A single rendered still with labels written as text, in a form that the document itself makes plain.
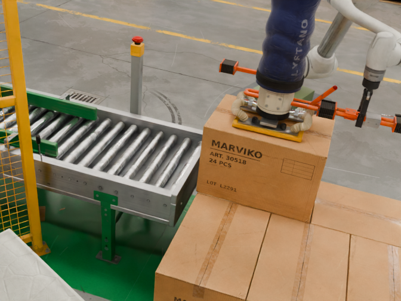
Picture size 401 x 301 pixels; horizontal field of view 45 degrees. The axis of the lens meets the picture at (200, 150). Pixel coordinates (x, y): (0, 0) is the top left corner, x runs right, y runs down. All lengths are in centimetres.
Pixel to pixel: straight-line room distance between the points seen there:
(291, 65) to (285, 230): 80
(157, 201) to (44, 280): 113
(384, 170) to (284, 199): 186
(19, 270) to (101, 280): 135
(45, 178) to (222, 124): 102
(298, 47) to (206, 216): 92
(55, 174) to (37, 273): 126
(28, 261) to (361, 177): 298
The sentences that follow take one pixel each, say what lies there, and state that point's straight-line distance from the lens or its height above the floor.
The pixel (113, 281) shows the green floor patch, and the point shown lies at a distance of 283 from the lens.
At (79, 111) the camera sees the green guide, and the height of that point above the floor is 60.
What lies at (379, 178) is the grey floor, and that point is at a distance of 408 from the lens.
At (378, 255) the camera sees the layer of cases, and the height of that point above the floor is 54.
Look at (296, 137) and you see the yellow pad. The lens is 234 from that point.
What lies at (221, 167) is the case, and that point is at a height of 74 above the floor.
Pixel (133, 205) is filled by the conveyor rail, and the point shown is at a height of 47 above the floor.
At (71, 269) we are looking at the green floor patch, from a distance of 292.
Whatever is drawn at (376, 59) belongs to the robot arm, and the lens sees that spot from 226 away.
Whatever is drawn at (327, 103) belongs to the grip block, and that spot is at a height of 110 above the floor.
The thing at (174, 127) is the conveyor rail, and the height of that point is 59.
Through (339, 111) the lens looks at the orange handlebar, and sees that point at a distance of 239.
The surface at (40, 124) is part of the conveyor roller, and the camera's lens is 315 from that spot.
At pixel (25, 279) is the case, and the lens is 150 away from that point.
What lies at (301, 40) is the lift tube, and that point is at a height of 141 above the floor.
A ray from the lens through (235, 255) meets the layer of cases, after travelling 225.
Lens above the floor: 211
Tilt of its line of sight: 33 degrees down
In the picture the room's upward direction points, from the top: 7 degrees clockwise
